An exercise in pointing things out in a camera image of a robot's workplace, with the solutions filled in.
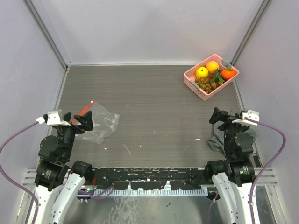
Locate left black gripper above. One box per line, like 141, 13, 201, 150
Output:
57, 109, 93, 160

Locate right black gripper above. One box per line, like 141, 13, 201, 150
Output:
209, 106, 248, 156

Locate clear zip bag orange zipper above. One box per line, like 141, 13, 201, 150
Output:
75, 100, 120, 144

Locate red-orange persimmon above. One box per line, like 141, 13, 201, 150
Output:
221, 69, 235, 81

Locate pink plastic basket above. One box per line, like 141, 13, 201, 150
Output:
184, 54, 239, 101

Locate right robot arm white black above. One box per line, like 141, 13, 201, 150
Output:
205, 108, 260, 224

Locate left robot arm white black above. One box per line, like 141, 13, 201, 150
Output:
30, 110, 93, 224

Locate grey cloth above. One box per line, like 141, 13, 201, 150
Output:
207, 121, 257, 159

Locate brown longan bunch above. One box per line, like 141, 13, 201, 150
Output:
194, 77, 223, 94

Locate dark grapes with leaves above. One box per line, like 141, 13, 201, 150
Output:
208, 70, 225, 83

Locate yellow lemon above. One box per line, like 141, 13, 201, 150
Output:
195, 67, 209, 79

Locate orange fruit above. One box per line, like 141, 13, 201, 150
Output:
206, 61, 219, 74

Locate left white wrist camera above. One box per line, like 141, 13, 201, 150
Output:
36, 109, 71, 126

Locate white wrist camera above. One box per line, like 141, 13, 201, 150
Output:
36, 109, 71, 126
232, 110, 260, 126

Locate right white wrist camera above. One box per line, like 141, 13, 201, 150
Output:
232, 110, 260, 126

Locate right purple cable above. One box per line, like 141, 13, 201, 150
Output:
244, 117, 287, 224

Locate purple cable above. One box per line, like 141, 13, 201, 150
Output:
0, 121, 40, 224
244, 117, 287, 224

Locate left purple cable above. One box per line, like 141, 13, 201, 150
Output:
0, 121, 40, 224

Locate grey slotted cable duct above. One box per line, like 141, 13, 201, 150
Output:
90, 187, 208, 197

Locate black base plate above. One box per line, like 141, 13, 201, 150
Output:
84, 168, 214, 191

